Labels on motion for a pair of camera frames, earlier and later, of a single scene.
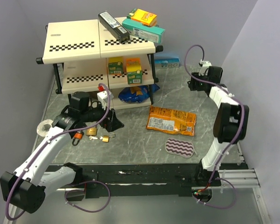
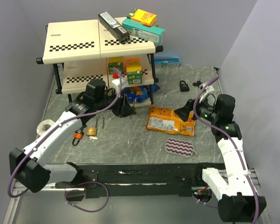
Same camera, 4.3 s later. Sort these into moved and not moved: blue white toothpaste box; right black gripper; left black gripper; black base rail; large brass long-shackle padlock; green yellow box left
Moved: left black gripper; right black gripper
Not moved: black base rail; blue white toothpaste box; green yellow box left; large brass long-shackle padlock
